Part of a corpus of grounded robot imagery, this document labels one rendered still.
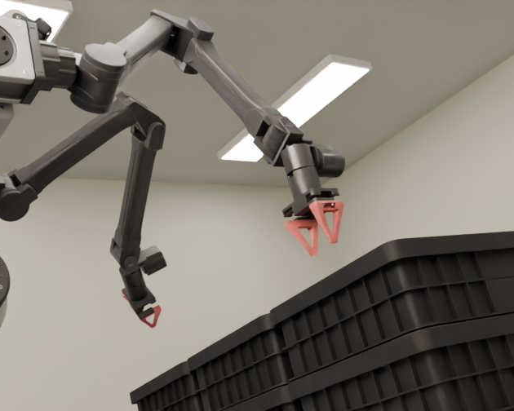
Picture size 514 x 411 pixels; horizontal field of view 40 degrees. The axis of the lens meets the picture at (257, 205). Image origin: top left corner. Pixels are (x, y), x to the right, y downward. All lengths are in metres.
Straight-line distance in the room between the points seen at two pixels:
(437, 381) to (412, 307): 0.09
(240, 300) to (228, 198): 0.83
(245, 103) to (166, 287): 3.55
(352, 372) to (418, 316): 0.13
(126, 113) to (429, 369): 1.10
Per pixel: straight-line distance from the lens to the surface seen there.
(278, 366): 1.10
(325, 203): 1.28
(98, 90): 1.31
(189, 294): 5.00
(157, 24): 1.62
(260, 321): 1.10
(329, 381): 0.98
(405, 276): 0.87
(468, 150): 5.18
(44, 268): 4.61
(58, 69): 1.29
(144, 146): 1.80
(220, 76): 1.52
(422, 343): 0.85
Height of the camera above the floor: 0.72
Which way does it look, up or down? 19 degrees up
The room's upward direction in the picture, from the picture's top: 15 degrees counter-clockwise
